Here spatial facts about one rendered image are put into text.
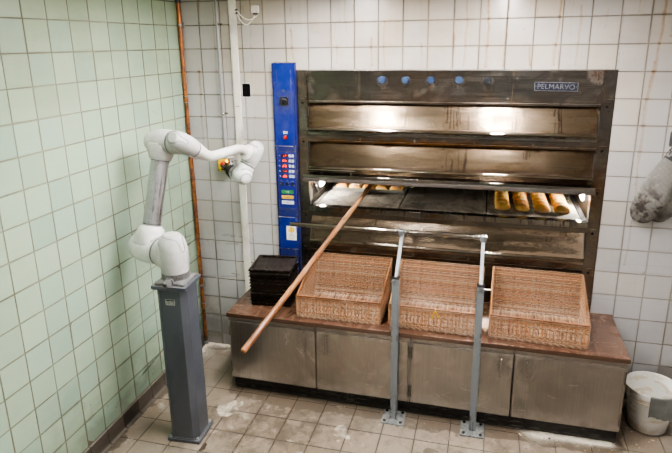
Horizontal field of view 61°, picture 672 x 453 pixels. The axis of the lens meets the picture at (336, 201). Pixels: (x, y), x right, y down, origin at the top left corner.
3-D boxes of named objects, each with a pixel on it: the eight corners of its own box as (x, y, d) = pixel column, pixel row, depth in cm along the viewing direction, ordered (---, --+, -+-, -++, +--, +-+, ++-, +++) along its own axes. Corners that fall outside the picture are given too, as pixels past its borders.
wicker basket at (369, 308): (315, 286, 409) (314, 250, 401) (393, 293, 396) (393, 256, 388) (294, 317, 364) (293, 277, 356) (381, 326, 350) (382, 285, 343)
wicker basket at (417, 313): (399, 294, 395) (400, 257, 387) (483, 303, 379) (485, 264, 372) (386, 327, 350) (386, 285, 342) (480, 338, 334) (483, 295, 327)
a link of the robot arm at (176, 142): (204, 138, 322) (186, 137, 328) (182, 126, 306) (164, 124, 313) (197, 160, 319) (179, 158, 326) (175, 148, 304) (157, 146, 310)
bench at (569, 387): (261, 349, 438) (258, 279, 422) (601, 393, 377) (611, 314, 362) (230, 391, 386) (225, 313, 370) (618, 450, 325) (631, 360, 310)
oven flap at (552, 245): (310, 240, 402) (313, 213, 403) (582, 262, 357) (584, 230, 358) (309, 240, 398) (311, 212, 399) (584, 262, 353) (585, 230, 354)
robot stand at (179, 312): (167, 440, 339) (150, 286, 311) (183, 418, 358) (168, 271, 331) (199, 445, 334) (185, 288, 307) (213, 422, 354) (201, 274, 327)
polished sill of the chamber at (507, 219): (312, 208, 402) (312, 203, 401) (585, 225, 357) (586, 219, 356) (309, 211, 397) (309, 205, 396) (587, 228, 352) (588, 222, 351)
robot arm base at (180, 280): (149, 288, 309) (148, 278, 307) (169, 272, 330) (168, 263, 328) (180, 290, 305) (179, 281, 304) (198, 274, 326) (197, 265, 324)
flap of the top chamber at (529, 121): (308, 131, 381) (310, 102, 382) (596, 139, 336) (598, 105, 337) (306, 130, 377) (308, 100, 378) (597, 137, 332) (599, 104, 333)
